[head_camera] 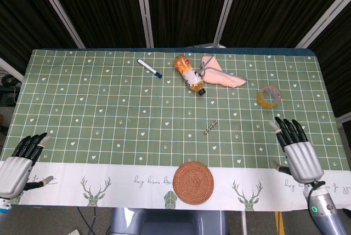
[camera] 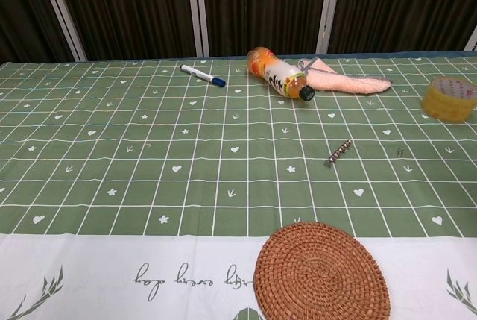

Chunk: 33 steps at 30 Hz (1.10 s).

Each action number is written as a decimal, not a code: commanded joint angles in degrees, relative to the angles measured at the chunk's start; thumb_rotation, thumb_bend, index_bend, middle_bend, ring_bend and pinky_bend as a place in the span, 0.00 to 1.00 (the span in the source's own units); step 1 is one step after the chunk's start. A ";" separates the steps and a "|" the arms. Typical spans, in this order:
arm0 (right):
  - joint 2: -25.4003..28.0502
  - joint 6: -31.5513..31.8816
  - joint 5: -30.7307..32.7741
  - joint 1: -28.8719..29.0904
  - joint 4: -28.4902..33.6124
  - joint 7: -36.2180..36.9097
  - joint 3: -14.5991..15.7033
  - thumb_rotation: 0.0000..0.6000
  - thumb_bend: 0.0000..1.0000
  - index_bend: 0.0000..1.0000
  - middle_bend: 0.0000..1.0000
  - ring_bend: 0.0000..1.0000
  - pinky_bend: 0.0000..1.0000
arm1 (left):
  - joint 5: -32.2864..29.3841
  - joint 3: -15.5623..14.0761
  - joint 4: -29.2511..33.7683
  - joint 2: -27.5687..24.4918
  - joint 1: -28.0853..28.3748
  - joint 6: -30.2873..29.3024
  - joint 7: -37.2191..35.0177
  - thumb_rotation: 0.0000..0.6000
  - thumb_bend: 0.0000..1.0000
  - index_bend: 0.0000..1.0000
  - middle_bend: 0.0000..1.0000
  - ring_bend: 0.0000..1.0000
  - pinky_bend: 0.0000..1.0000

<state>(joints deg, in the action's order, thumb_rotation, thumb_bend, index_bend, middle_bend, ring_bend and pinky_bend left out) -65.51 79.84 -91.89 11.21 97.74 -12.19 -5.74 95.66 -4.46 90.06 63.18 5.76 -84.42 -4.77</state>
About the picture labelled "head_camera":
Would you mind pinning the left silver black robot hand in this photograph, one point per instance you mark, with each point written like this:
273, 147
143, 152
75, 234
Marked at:
15, 174

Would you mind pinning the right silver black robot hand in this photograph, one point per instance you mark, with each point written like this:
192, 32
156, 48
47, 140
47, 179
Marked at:
301, 161

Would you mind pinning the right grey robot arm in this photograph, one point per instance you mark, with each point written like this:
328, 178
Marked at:
326, 213

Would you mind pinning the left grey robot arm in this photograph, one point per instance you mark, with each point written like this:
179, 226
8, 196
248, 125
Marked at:
3, 213

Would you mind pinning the yellow clear tape roll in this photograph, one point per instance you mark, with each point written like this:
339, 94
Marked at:
269, 96

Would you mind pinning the dark pleated partition panel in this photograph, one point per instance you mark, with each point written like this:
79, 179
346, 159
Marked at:
186, 7
274, 2
22, 13
337, 62
98, 7

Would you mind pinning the round brown rattan coaster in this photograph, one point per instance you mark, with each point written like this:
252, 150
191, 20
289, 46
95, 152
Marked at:
194, 182

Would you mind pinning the green grid tablecloth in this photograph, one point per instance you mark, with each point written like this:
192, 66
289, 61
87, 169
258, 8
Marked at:
109, 114

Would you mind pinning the pink towel with grey loop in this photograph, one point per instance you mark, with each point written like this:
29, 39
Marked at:
222, 74

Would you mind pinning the orange drink plastic bottle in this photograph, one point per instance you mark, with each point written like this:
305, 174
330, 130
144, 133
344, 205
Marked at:
189, 72

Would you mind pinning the white partition foot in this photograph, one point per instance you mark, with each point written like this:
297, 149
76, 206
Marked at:
211, 45

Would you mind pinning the grey robot torso base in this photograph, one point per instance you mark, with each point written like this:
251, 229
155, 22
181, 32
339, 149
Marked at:
167, 221

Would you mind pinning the white marker pen blue cap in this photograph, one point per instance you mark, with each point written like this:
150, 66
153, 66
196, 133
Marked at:
149, 68

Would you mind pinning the white partition frame post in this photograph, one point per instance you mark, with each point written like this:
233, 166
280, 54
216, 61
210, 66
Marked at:
226, 10
59, 10
144, 10
323, 22
11, 69
344, 121

